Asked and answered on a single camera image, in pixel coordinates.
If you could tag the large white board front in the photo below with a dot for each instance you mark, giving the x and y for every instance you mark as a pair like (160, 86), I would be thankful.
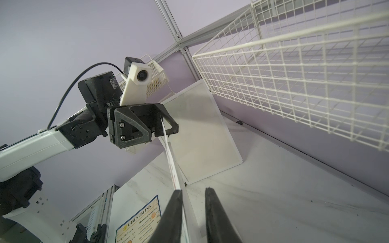
(191, 230)

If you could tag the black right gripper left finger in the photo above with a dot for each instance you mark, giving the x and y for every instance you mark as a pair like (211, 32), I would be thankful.
(170, 226)

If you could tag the large dim sum menu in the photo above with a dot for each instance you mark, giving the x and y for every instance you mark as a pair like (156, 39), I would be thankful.
(142, 225)

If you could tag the large white board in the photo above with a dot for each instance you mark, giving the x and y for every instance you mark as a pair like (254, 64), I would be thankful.
(191, 230)
(204, 146)

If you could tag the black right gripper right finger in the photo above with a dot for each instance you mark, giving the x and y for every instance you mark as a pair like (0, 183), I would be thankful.
(218, 226)

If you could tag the dotted table price menu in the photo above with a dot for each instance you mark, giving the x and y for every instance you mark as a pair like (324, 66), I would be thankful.
(172, 168)

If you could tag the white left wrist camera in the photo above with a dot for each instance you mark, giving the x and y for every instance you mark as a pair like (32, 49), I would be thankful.
(138, 76)

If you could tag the upper white mesh shelf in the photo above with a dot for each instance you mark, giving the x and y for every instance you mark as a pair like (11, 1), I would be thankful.
(159, 77)

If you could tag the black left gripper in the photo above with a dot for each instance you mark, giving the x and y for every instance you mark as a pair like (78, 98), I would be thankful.
(132, 125)

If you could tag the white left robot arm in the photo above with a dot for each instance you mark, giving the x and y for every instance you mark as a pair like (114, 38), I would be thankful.
(22, 197)

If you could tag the white wire wall basket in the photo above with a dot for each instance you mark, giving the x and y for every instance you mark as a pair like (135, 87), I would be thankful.
(324, 64)

